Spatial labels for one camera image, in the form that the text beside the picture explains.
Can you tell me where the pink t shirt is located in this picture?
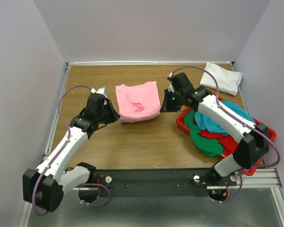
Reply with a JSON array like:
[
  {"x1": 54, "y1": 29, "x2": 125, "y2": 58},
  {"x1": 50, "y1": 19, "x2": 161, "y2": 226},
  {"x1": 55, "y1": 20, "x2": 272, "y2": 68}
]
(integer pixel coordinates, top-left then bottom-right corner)
[{"x1": 115, "y1": 81, "x2": 160, "y2": 123}]

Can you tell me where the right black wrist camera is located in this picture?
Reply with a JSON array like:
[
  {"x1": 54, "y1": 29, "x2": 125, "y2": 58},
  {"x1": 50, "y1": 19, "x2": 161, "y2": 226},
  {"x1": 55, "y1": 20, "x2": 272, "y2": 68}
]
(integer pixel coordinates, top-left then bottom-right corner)
[{"x1": 168, "y1": 72, "x2": 194, "y2": 92}]

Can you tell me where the folded white t shirt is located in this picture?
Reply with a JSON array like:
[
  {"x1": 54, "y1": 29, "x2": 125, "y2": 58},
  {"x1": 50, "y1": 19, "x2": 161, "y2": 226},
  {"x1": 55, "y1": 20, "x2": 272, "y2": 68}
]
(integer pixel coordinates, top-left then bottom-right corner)
[{"x1": 200, "y1": 62, "x2": 243, "y2": 96}]

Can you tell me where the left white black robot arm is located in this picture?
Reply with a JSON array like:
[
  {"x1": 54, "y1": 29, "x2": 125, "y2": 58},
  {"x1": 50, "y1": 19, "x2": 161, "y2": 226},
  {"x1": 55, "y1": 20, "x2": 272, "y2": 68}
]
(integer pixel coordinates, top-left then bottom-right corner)
[{"x1": 22, "y1": 92, "x2": 120, "y2": 213}]

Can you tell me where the green t shirt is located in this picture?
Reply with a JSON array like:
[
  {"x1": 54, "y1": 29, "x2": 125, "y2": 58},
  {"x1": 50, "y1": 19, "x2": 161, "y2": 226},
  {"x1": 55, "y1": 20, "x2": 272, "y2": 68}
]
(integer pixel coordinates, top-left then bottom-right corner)
[{"x1": 184, "y1": 110, "x2": 223, "y2": 157}]

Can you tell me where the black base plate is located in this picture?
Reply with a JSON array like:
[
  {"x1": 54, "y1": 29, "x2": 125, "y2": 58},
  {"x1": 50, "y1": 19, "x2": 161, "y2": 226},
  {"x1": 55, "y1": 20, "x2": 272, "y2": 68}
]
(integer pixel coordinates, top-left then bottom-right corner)
[{"x1": 73, "y1": 167, "x2": 239, "y2": 204}]

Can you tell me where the blue t shirt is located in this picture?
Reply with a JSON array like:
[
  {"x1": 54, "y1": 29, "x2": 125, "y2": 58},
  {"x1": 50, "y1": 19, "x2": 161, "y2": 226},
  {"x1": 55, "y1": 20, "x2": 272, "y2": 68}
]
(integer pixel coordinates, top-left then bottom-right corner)
[{"x1": 194, "y1": 99, "x2": 257, "y2": 172}]

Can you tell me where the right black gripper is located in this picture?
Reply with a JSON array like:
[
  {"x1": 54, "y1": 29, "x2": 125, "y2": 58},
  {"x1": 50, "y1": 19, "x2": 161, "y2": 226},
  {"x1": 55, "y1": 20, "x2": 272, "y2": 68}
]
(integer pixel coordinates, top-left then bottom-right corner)
[{"x1": 160, "y1": 88, "x2": 183, "y2": 113}]

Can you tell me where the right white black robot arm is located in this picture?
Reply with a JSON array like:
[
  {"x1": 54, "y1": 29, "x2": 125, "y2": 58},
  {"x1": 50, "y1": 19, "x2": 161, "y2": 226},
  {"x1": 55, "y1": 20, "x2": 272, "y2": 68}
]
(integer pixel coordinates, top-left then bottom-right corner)
[{"x1": 160, "y1": 87, "x2": 269, "y2": 185}]

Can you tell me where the red plastic bin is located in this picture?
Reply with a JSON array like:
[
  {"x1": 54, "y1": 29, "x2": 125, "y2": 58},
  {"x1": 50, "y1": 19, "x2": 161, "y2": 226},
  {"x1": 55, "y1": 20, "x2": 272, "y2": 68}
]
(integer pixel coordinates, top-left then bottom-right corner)
[{"x1": 175, "y1": 93, "x2": 276, "y2": 177}]

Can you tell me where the red t shirt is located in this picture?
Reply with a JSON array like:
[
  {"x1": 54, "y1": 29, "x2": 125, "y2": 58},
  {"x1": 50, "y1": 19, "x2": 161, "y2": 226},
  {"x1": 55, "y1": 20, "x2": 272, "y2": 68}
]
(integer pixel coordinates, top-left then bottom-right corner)
[{"x1": 198, "y1": 130, "x2": 238, "y2": 157}]

